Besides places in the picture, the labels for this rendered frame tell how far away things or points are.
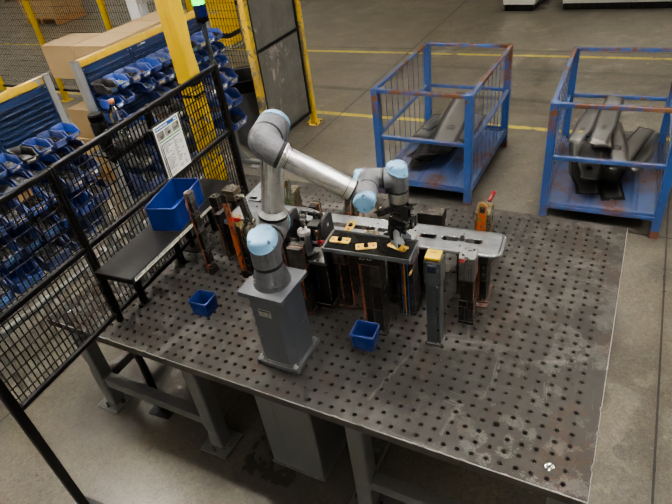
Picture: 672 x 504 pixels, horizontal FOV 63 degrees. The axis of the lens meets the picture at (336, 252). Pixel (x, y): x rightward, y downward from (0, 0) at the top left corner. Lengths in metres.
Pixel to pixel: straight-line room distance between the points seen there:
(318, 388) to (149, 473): 1.21
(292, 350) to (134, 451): 1.29
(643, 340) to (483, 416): 1.63
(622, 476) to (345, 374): 1.38
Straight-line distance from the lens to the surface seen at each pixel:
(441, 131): 4.68
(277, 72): 5.74
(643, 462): 3.08
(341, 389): 2.30
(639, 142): 4.78
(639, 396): 3.32
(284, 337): 2.26
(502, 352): 2.41
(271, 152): 1.85
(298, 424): 2.59
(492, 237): 2.51
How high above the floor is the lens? 2.44
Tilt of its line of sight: 36 degrees down
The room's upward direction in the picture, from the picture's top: 9 degrees counter-clockwise
